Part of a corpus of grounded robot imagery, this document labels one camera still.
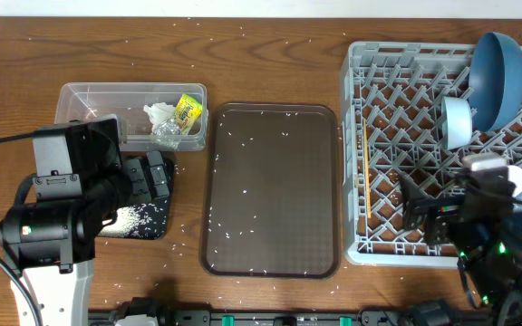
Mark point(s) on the blue plate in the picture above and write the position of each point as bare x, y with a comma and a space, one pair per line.
495, 76

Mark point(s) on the black square bin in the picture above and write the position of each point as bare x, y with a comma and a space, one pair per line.
146, 215

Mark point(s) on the clear plastic bin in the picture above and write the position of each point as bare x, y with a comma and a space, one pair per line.
89, 100

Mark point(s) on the white tissue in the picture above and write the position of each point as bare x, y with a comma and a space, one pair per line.
158, 113

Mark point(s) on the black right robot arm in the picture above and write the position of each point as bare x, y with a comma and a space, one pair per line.
496, 276

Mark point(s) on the light blue rice bowl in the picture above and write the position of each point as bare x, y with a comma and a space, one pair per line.
456, 123

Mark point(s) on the green snack wrapper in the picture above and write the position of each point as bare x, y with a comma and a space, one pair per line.
187, 111

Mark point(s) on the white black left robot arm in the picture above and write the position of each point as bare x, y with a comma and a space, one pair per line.
80, 183

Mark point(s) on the pile of white rice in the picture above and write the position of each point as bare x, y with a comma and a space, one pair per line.
144, 221

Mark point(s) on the dark brown tray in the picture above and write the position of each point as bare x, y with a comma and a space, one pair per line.
271, 203

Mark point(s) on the aluminium foil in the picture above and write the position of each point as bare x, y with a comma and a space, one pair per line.
166, 134

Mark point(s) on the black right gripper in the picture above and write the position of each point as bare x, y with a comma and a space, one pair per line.
443, 210

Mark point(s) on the grey dishwasher rack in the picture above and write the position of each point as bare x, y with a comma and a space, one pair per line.
398, 88

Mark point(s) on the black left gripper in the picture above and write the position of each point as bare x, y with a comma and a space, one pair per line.
148, 177

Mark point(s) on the pink cup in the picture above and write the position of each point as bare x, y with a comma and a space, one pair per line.
514, 176

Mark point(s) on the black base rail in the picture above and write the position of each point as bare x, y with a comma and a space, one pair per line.
148, 311

